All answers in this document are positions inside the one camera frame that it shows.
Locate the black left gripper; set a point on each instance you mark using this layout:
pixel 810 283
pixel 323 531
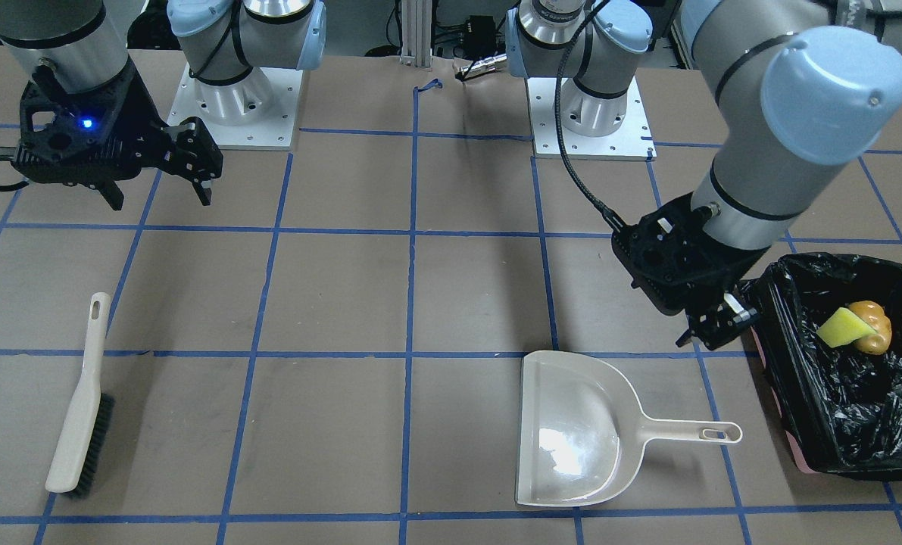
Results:
pixel 725 266

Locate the beige hand brush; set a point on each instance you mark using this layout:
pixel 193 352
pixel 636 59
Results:
pixel 77 454

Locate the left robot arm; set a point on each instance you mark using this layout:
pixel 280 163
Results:
pixel 805 87

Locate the beige plastic dustpan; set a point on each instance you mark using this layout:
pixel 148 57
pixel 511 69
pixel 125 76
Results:
pixel 583 431

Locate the bin with black bag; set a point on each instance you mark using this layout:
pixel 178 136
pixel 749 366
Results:
pixel 841 408

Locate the yellow green sponge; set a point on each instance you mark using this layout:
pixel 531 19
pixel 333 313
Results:
pixel 843 328

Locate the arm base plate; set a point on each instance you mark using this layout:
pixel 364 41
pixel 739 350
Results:
pixel 592 128
pixel 260 113

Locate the aluminium frame post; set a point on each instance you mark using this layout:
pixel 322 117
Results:
pixel 416 33

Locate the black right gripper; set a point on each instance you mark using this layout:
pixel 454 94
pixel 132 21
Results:
pixel 146 115

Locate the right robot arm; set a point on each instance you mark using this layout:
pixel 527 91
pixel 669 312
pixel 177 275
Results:
pixel 223 41

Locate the brown toy potato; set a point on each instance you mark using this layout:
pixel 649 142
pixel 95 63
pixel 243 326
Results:
pixel 875 316

